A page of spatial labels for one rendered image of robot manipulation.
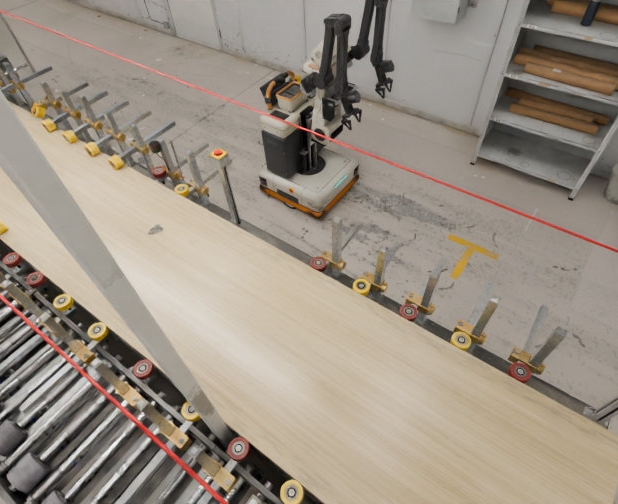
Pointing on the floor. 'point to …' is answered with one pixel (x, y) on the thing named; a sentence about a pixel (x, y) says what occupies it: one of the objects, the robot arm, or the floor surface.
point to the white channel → (81, 238)
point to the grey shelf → (528, 131)
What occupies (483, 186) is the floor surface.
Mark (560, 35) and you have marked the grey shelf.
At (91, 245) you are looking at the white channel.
